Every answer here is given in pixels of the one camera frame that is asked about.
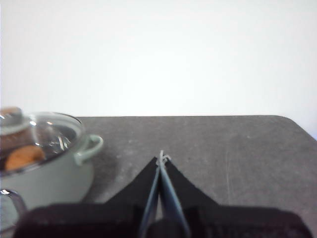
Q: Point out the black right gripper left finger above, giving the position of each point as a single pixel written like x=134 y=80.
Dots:
x=138 y=188

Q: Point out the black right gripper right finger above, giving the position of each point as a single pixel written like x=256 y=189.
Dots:
x=183 y=191

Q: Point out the glass lid with green knob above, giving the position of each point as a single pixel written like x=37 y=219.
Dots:
x=49 y=129

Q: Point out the brown potato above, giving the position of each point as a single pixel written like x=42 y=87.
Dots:
x=23 y=157

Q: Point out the pale green electric cooking pot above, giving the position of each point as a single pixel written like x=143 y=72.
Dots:
x=49 y=178

